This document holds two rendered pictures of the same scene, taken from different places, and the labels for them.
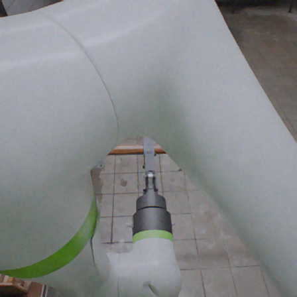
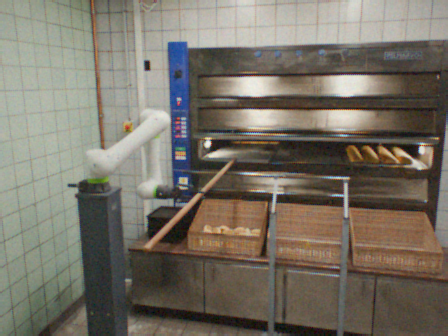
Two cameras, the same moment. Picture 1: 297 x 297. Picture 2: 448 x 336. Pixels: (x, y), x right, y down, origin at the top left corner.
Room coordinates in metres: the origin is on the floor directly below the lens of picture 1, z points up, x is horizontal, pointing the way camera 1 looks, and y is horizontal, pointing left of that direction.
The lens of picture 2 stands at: (1.23, -2.18, 1.84)
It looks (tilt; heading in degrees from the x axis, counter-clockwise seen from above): 12 degrees down; 106
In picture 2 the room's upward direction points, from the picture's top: straight up
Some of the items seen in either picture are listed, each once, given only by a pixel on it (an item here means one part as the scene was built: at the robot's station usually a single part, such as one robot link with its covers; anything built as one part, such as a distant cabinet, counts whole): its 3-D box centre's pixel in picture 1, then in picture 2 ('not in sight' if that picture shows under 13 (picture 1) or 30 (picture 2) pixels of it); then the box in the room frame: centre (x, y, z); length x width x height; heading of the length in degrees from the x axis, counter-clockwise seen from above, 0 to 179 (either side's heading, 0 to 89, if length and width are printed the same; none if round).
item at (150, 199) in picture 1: (150, 197); (174, 192); (0.30, -0.01, 1.18); 0.09 x 0.07 x 0.08; 2
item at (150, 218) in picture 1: (150, 225); (163, 191); (0.23, -0.01, 1.18); 0.12 x 0.06 x 0.09; 92
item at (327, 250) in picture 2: not in sight; (306, 231); (1.05, 0.76, 0.72); 0.56 x 0.49 x 0.28; 3
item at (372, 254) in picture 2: not in sight; (390, 237); (1.63, 0.79, 0.72); 0.56 x 0.49 x 0.28; 4
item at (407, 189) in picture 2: not in sight; (305, 183); (1.01, 1.03, 1.02); 1.79 x 0.11 x 0.19; 3
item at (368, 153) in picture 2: not in sight; (376, 153); (1.57, 1.50, 1.21); 0.61 x 0.48 x 0.06; 93
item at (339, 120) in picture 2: not in sight; (308, 119); (1.01, 1.03, 1.54); 1.79 x 0.11 x 0.19; 3
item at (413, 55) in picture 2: not in sight; (310, 59); (1.01, 1.06, 1.99); 1.80 x 0.08 x 0.21; 3
